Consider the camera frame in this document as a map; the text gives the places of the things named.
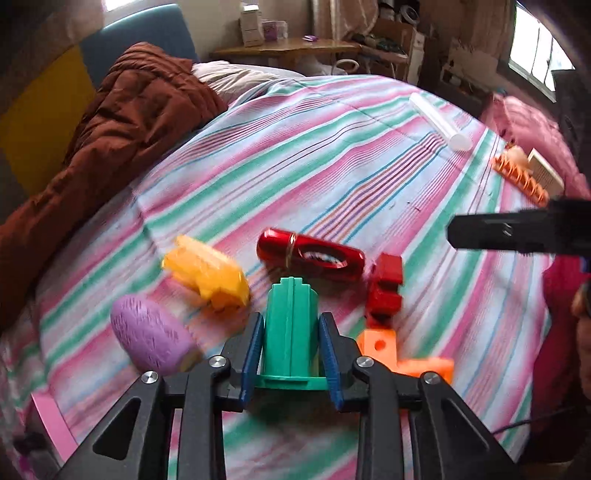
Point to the peach soft object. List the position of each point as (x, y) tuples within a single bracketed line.
[(517, 157)]

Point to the white plastic tube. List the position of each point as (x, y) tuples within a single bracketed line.
[(438, 120)]

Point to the red oval piece with hole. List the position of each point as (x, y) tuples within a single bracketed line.
[(277, 247)]

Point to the tan wooden box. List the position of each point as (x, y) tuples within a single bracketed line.
[(547, 177)]

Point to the grey yellow blue headboard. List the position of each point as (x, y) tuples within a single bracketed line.
[(46, 106)]

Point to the green plastic piece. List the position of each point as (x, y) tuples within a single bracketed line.
[(291, 323)]

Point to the yellow plastic piece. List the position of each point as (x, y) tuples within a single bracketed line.
[(212, 272)]

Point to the wooden desk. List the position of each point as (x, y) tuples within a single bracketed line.
[(295, 48)]

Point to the beige curtain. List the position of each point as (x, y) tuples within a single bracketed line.
[(341, 14)]

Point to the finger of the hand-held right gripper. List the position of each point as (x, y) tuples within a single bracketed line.
[(498, 230)]

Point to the red garment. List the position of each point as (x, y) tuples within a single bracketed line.
[(563, 369)]

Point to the purple box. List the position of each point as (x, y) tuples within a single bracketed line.
[(274, 30)]

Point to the window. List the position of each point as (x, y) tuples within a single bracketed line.
[(540, 50), (127, 4)]

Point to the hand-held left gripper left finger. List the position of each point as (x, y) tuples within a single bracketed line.
[(251, 353)]

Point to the white box with pink edge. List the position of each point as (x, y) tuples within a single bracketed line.
[(53, 424)]

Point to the red plastic block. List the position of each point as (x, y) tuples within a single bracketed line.
[(383, 286)]

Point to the orange plastic rack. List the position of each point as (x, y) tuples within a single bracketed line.
[(521, 181)]

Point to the cardboard boxes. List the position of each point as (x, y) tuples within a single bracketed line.
[(471, 62)]

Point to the orange plastic block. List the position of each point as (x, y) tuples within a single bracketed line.
[(376, 346)]

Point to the pale pillow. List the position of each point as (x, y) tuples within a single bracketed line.
[(240, 78)]

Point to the white carton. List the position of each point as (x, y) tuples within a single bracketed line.
[(251, 25)]

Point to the purple egg-shaped toy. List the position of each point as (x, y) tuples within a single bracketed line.
[(147, 332)]

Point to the pink quilt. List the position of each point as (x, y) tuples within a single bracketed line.
[(517, 120)]

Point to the brown quilted comforter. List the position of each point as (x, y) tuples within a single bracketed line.
[(115, 138)]

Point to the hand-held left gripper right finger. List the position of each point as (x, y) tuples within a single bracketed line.
[(330, 357)]

